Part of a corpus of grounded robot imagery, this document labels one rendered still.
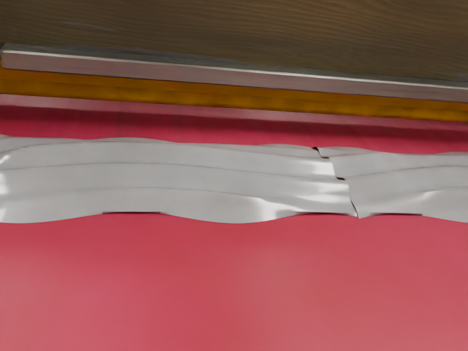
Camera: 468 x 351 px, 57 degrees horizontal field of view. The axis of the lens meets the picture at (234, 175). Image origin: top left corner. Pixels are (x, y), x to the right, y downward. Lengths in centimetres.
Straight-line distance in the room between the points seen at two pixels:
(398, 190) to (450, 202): 3
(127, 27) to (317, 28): 11
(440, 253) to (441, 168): 7
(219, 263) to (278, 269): 2
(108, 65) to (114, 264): 12
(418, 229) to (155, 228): 12
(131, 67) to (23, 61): 5
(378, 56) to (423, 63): 3
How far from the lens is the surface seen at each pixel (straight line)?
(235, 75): 25
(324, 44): 28
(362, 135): 31
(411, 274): 19
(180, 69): 25
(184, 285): 16
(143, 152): 22
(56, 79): 28
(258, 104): 29
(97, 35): 26
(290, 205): 20
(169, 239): 18
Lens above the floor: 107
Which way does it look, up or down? 31 degrees down
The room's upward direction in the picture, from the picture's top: 9 degrees clockwise
